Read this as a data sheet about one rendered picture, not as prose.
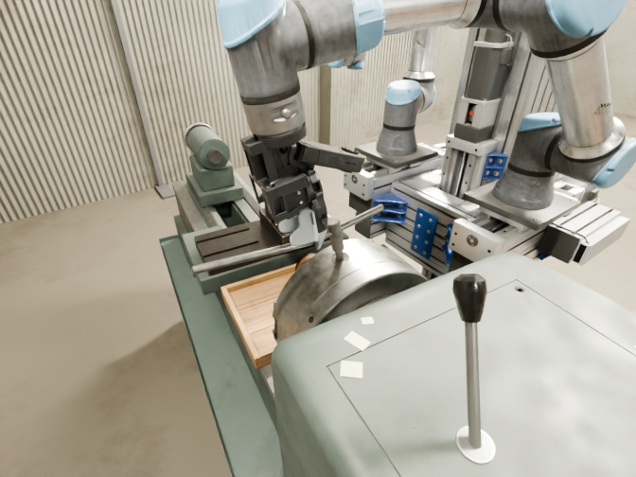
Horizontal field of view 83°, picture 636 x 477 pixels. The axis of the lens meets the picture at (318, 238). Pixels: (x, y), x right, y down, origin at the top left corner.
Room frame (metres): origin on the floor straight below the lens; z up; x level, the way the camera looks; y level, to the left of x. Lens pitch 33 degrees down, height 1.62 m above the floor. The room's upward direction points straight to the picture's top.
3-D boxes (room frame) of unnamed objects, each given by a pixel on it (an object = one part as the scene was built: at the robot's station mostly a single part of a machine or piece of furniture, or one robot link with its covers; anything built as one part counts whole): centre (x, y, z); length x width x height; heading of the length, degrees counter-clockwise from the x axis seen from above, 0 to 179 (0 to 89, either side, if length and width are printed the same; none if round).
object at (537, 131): (0.92, -0.58, 1.33); 0.13 x 0.12 x 0.14; 25
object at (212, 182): (1.60, 0.50, 1.01); 0.30 x 0.20 x 0.29; 28
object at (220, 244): (1.04, 0.18, 0.95); 0.43 x 0.18 x 0.04; 118
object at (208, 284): (1.09, 0.19, 0.89); 0.53 x 0.30 x 0.06; 118
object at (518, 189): (0.92, -0.58, 1.21); 0.15 x 0.15 x 0.10
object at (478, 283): (0.27, -0.15, 1.38); 0.04 x 0.03 x 0.05; 28
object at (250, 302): (0.79, 0.06, 0.88); 0.36 x 0.30 x 0.04; 118
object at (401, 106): (1.34, -0.30, 1.33); 0.13 x 0.12 x 0.14; 146
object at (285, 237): (1.05, 0.11, 1.00); 0.20 x 0.10 x 0.05; 28
